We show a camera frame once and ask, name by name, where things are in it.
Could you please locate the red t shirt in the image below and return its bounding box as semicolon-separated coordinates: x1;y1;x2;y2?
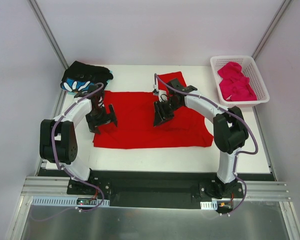
92;71;214;150

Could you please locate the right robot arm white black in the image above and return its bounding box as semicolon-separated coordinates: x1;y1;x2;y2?
152;75;249;199

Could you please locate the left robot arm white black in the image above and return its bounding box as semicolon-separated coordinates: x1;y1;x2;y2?
39;83;118;195

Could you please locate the folded black flower t shirt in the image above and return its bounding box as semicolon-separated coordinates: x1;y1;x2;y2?
60;61;114;94

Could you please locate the crumpled magenta t shirt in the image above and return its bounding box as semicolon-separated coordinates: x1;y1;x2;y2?
217;61;257;102

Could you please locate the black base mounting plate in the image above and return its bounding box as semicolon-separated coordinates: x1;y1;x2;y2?
38;168;276;208

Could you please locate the white plastic basket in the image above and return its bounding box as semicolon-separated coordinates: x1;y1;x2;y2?
210;55;270;108

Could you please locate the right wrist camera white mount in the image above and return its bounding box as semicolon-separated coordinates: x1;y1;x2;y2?
152;84;168;102

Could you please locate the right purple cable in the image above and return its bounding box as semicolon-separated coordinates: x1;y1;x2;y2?
153;72;260;218

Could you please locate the aluminium front frame rail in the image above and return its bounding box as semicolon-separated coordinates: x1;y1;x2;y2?
21;176;293;202

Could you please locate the left white cable duct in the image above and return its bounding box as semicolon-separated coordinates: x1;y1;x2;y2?
32;196;110;208

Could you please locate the white cable duct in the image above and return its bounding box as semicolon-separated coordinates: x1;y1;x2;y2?
200;200;218;211
32;196;110;208

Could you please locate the right white cable duct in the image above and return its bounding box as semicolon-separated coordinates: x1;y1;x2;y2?
200;200;218;211

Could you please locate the left aluminium corner post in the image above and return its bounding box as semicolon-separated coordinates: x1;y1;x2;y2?
27;0;69;70

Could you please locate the aluminium corner post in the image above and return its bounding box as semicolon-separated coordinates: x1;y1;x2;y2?
27;0;69;70
251;0;294;60

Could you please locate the right aluminium corner post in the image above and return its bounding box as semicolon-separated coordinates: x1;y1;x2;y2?
251;0;294;60

